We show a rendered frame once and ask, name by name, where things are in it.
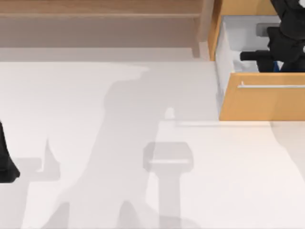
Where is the pale wooden drawer front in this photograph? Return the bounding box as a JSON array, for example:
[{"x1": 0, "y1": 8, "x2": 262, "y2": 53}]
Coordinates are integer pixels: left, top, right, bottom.
[{"x1": 218, "y1": 72, "x2": 305, "y2": 122}]

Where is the grey pierced drawer inside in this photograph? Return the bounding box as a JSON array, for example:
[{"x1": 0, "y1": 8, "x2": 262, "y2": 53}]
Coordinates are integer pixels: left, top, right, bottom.
[{"x1": 215, "y1": 15, "x2": 305, "y2": 120}]

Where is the wooden drawer cabinet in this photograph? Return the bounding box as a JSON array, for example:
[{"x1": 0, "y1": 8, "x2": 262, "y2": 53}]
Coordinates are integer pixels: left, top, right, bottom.
[{"x1": 206, "y1": 0, "x2": 280, "y2": 62}]

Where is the wooden open shelf unit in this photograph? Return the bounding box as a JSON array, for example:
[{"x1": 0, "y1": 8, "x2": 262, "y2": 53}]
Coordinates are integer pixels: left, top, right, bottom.
[{"x1": 0, "y1": 0, "x2": 208, "y2": 60}]

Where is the long metal drawer handle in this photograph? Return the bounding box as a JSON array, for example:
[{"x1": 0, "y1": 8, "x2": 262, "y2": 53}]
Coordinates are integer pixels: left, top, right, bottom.
[{"x1": 237, "y1": 81, "x2": 305, "y2": 90}]

